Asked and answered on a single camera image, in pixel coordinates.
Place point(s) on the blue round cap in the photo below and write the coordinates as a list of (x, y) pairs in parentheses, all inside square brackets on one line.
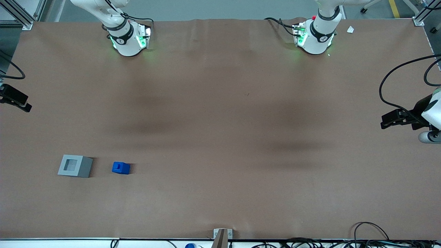
[(190, 246)]

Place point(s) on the small white paper scrap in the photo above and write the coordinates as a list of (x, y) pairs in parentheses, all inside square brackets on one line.
[(350, 29)]

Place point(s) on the gray hollow square base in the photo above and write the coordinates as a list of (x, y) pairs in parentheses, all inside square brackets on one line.
[(84, 168)]

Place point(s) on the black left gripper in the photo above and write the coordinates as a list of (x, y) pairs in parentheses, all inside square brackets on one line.
[(418, 112)]

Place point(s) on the grey chair leg with caster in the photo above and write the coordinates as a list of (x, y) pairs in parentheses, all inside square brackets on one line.
[(367, 6)]

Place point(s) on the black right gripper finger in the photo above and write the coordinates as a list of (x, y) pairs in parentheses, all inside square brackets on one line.
[(15, 93), (24, 107)]

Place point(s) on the blue plastic part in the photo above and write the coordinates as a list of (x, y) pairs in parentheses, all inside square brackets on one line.
[(120, 167)]

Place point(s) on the aluminium frame post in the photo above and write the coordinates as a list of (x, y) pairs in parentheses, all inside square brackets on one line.
[(422, 17), (20, 15)]

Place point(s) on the grey metal camera bracket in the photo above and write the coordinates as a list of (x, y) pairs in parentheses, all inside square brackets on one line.
[(220, 237)]

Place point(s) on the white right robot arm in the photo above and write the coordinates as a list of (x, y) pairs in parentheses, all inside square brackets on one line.
[(127, 44)]

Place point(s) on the brown table cover sheet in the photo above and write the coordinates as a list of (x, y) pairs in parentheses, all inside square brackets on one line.
[(220, 137)]

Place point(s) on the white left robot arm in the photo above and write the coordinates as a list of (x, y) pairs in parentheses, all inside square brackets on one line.
[(317, 41)]

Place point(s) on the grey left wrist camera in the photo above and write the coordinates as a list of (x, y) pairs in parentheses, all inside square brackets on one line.
[(429, 137)]

